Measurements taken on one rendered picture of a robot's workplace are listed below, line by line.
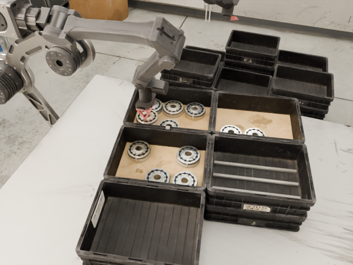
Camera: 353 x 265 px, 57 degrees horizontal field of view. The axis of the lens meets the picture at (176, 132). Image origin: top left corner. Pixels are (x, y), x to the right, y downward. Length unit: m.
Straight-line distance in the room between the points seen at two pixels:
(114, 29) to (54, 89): 2.39
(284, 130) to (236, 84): 1.05
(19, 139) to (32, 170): 1.25
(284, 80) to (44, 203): 1.83
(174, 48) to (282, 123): 0.88
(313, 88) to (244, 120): 1.01
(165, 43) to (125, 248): 0.72
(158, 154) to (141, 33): 0.67
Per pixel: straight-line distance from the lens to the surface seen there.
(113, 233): 1.28
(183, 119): 1.62
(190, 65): 2.60
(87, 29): 1.05
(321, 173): 1.71
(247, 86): 2.63
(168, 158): 1.45
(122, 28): 0.99
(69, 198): 1.56
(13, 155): 2.84
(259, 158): 1.50
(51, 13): 1.15
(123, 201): 1.34
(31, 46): 1.76
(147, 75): 1.23
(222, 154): 1.49
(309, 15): 4.24
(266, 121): 1.67
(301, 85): 2.57
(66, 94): 3.25
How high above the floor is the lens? 1.95
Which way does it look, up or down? 46 degrees down
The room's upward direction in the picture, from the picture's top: straight up
